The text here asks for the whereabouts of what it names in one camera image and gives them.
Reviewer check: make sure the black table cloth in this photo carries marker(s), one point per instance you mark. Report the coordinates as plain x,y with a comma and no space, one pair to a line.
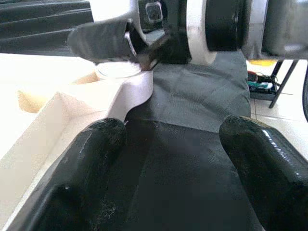
192,96

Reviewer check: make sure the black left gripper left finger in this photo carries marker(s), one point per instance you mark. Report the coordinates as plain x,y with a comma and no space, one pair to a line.
79,180

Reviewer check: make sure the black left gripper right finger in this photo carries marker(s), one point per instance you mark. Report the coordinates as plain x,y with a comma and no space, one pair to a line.
272,180

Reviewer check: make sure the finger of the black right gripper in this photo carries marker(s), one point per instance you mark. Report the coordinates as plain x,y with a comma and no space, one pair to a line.
96,41

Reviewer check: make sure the yellow plastic bag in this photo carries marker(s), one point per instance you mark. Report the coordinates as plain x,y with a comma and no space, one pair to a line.
262,62

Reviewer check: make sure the black box with coloured items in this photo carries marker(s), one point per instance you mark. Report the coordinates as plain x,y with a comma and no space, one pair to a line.
262,92

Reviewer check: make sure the white plastic table leg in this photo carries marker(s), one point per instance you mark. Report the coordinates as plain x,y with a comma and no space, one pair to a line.
108,9

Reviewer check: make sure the white plastic table top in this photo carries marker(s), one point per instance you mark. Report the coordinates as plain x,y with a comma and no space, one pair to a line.
36,79

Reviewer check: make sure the black metal stand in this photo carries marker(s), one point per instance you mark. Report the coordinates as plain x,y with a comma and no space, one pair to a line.
281,81

